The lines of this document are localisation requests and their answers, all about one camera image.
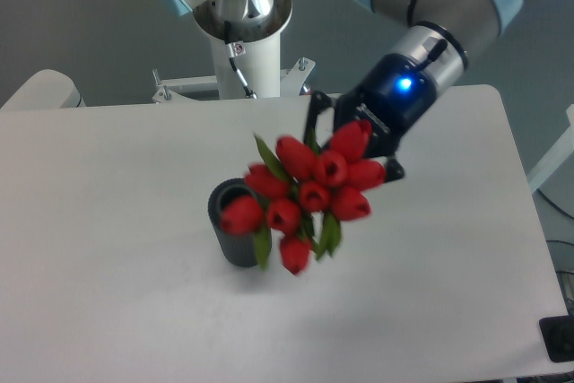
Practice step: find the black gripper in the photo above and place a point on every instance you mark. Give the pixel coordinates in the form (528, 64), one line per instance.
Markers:
(392, 97)

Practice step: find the red tulip bouquet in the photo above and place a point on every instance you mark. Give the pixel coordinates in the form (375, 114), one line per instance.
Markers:
(307, 193)

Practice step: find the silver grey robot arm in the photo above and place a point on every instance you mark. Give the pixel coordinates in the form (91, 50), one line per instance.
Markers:
(443, 37)

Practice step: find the dark grey ribbed vase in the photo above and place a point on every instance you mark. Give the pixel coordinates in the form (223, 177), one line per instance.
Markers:
(236, 214)

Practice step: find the black box at table edge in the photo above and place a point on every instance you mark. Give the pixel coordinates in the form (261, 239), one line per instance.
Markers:
(557, 334)

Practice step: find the white rounded furniture piece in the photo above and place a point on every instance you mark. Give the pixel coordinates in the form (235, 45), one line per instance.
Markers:
(46, 89)

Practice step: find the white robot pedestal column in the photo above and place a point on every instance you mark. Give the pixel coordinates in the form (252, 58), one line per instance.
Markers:
(245, 43)

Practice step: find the white frame bar right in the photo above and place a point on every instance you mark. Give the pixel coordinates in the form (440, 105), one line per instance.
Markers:
(558, 153)

